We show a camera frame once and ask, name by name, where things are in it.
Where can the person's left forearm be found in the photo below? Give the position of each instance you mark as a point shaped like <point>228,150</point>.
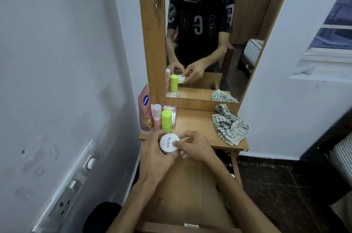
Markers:
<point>132,208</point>

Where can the wooden stool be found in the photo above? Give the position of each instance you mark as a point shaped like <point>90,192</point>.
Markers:
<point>187,194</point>

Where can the white wall switch panel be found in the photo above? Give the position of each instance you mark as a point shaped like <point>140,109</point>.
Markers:
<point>68,194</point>

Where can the wooden dressing table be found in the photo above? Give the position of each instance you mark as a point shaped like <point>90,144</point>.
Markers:
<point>198,121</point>

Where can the person's right hand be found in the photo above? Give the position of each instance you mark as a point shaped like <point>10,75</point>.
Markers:
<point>199,147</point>

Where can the white round jar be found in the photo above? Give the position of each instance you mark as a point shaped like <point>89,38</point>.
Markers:
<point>167,143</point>

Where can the person's black trouser leg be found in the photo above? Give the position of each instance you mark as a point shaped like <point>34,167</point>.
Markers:
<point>100,217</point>

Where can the small clear cosmetic box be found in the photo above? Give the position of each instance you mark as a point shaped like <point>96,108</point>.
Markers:
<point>173,114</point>

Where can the white framed window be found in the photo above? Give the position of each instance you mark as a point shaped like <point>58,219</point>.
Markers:
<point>330,34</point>

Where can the pink lotion tube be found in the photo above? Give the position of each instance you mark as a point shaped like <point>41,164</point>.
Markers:
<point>145,114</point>

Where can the striped grey white cloth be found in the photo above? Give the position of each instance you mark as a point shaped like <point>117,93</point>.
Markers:
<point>229,127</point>

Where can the person's left thumb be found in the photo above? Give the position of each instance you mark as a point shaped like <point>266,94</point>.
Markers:
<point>171,158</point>

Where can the lime green bottle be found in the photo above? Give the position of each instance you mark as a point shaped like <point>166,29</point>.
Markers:
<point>166,121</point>

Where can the person's right forearm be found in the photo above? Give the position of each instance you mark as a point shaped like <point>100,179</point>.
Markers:
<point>239,197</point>

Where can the slim pink bottle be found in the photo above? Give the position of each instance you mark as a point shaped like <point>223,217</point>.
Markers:
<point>157,117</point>

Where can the person's left hand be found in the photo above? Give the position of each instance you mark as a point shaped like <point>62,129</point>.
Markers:
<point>154,162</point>

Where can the person's right thumb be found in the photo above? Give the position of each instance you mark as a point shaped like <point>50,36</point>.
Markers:
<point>180,144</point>

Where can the wall mirror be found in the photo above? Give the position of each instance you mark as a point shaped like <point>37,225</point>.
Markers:
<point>247,7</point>

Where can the bed with striped mattress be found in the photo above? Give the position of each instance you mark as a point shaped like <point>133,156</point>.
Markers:
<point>330,164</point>

